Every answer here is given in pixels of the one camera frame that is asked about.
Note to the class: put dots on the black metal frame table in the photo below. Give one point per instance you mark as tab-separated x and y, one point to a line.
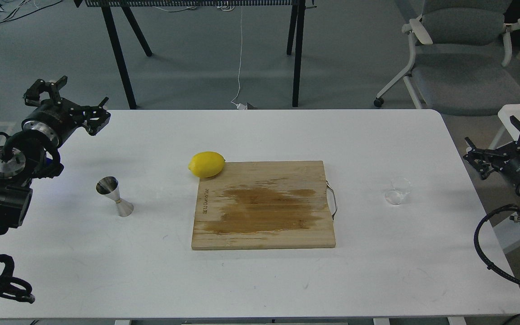
294	43

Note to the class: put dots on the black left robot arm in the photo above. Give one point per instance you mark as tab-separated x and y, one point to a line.
33	153

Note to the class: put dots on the clear glass measuring cup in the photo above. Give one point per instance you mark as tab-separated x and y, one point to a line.
400	188

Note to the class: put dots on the grey office chair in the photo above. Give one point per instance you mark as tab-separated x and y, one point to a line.
459	84

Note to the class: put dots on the yellow lemon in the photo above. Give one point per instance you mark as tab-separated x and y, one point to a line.
206	164

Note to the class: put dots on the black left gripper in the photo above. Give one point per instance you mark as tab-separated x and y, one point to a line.
57	118

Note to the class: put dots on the steel double jigger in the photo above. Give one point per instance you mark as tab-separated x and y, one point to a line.
109	187

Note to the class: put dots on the wooden cutting board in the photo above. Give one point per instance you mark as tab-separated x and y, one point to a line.
258	205

